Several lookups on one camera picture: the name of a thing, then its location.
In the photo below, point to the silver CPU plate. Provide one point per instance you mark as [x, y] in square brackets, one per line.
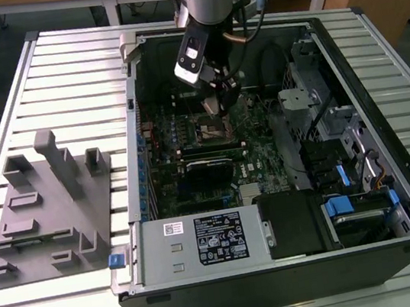
[209, 107]

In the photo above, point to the grey parts rack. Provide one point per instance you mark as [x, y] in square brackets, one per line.
[57, 222]

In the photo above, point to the hard disk in blue carrier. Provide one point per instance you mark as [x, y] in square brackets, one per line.
[338, 206]

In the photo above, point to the green motherboard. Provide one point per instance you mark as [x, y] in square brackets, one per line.
[263, 152]

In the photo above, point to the black graphics card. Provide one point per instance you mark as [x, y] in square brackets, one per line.
[211, 181]

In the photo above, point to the CPU socket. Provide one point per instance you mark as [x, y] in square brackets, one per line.
[209, 131]

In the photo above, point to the grey power supply unit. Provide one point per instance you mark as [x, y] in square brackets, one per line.
[158, 257]

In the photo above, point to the black open PC case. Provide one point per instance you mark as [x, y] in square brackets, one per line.
[287, 291]

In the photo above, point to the black disk bay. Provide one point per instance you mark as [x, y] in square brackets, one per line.
[318, 159]

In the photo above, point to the blue carrier clip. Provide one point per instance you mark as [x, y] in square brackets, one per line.
[342, 175]

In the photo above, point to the silver chipset heat sink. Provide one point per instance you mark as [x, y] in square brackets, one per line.
[250, 190]

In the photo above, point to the grey metal bracket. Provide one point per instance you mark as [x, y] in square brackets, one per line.
[298, 103]

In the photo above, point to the blue case latch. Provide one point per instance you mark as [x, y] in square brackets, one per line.
[116, 262]

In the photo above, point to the perforated metal drive cage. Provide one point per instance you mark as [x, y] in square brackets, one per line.
[308, 72]

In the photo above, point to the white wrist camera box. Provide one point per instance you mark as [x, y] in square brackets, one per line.
[191, 59]

